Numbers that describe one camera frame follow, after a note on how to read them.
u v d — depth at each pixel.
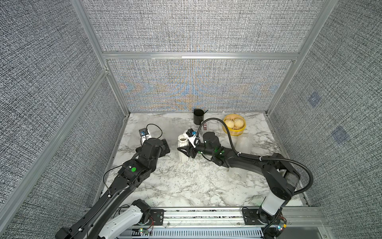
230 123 1.06
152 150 0.50
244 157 0.55
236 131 1.04
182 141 0.73
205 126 1.06
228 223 0.73
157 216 0.74
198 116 1.10
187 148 0.72
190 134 0.69
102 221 0.41
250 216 0.73
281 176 0.48
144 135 0.59
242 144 0.92
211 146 0.65
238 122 1.06
